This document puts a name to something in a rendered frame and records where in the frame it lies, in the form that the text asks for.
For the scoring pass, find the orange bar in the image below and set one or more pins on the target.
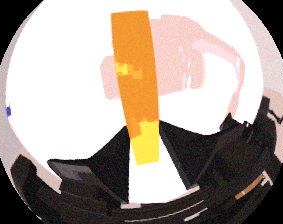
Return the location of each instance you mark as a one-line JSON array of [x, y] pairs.
[[137, 80]]

